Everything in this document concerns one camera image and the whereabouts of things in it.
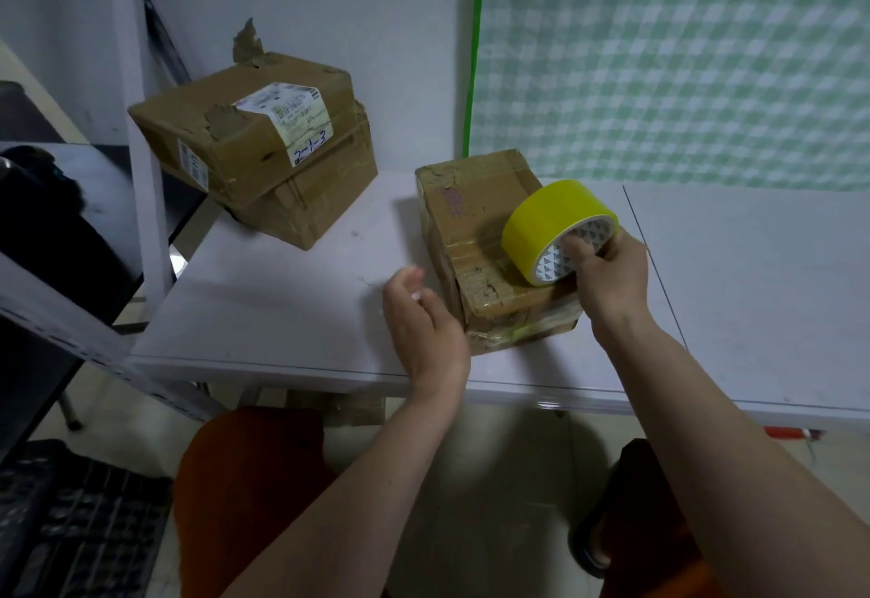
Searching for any cardboard box with white labels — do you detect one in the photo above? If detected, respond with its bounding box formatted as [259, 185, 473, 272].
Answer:
[128, 50, 358, 208]

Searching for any red handled tool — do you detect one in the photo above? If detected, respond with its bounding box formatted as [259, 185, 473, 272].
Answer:
[763, 425, 827, 444]

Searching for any black plastic crate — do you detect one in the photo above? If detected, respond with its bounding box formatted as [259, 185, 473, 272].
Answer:
[0, 439, 175, 598]

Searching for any green tape strip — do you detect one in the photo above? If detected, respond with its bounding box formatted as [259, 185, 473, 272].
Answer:
[462, 0, 486, 159]

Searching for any black round stool base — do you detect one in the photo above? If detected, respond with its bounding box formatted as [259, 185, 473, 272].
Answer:
[568, 492, 614, 580]

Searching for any yellow tape roll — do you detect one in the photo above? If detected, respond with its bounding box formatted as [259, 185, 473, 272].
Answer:
[501, 179, 620, 288]

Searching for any person's leg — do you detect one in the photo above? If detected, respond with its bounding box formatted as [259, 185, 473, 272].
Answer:
[173, 405, 341, 598]
[597, 438, 725, 598]

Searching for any plain worn cardboard box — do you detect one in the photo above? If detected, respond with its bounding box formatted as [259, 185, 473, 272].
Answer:
[204, 100, 379, 252]

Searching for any person's left hand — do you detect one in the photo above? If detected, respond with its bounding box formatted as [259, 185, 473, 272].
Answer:
[382, 265, 472, 401]

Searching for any small taped cardboard box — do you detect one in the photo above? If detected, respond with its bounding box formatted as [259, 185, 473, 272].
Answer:
[415, 149, 586, 356]

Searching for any black bag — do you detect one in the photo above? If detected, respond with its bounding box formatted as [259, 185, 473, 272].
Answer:
[0, 145, 145, 328]

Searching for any person's right forearm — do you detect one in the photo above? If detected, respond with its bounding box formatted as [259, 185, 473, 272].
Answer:
[590, 312, 870, 598]

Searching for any white metal shelf beam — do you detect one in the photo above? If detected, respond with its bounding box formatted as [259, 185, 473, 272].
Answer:
[0, 251, 228, 423]

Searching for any person's left leg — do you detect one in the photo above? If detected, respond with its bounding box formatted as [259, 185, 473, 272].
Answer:
[173, 405, 341, 598]

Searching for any green checkered cloth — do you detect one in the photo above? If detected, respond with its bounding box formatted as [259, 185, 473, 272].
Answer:
[469, 0, 870, 193]

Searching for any person's left forearm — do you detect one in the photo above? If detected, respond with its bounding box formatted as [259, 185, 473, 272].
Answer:
[221, 373, 472, 598]

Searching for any white metal shelf post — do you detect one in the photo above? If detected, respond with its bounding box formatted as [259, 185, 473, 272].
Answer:
[101, 0, 176, 321]

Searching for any person's right leg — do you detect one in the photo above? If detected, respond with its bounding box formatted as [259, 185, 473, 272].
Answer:
[597, 438, 725, 598]

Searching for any person's right hand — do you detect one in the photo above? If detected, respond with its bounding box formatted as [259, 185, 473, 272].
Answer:
[561, 227, 655, 345]

